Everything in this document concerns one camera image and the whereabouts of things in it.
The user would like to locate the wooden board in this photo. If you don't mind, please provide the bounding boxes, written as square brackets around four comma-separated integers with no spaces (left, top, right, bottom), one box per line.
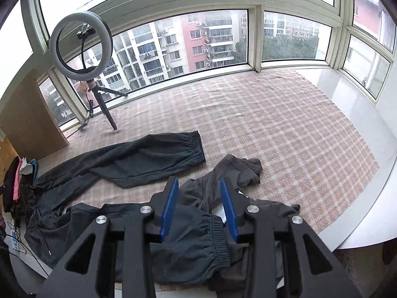
[0,70,69,162]

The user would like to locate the white window frame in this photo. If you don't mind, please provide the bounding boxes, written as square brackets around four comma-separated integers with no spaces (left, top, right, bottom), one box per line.
[19,0,397,131]

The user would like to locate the dark grey garment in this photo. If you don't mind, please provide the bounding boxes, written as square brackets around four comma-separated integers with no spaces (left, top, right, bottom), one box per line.
[180,153,303,289]

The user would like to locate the black pants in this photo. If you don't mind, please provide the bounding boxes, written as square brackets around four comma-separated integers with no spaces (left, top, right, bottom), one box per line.
[24,130,232,286]

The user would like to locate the black ring light cable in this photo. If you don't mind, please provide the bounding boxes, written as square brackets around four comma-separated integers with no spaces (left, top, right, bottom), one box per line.
[77,91,95,131]

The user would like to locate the black tripod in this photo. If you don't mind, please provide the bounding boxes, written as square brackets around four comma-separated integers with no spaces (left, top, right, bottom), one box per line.
[81,79,128,131]

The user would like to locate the white ring light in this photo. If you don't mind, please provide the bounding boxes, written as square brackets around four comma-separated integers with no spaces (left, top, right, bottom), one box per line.
[50,10,114,83]

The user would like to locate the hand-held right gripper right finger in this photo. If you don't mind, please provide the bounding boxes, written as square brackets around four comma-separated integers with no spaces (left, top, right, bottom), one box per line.
[220,178,363,298]

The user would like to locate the pink white apartment building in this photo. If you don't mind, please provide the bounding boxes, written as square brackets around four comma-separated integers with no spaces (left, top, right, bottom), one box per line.
[46,9,249,125]

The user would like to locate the white window sill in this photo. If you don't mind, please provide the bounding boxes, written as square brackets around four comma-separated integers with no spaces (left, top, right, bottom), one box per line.
[295,67,397,250]

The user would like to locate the pink cloth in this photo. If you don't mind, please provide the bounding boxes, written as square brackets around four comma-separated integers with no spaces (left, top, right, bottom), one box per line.
[12,158,28,201]

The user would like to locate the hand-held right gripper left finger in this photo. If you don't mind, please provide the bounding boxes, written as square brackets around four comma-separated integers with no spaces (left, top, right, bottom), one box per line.
[35,176,180,298]

